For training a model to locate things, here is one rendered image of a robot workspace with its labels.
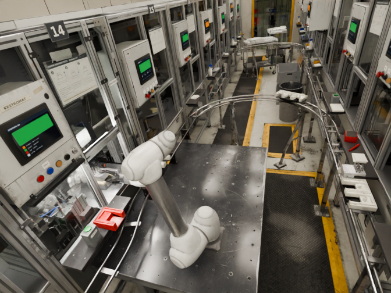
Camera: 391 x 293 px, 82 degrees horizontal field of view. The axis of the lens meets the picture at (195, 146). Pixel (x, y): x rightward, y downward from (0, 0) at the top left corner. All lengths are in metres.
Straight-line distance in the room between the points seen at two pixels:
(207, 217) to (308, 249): 1.30
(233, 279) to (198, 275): 0.21
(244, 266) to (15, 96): 1.48
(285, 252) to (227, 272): 0.99
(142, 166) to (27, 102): 0.60
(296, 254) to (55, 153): 2.09
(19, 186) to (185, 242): 0.85
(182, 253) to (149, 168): 0.53
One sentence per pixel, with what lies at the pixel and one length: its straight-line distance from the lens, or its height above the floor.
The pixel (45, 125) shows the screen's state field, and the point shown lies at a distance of 1.33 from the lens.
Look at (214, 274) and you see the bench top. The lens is 1.56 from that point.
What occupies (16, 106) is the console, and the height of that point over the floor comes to 1.77.
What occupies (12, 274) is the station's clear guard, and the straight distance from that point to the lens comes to 1.48.
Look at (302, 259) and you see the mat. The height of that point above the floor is 0.01.
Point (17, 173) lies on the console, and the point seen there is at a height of 1.51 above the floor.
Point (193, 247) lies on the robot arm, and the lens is 1.39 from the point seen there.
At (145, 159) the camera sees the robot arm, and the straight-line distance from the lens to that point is 1.09.
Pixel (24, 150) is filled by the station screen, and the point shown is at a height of 1.59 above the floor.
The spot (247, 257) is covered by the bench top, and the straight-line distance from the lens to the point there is 1.60.
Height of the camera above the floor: 2.07
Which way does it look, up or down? 34 degrees down
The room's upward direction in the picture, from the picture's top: 9 degrees counter-clockwise
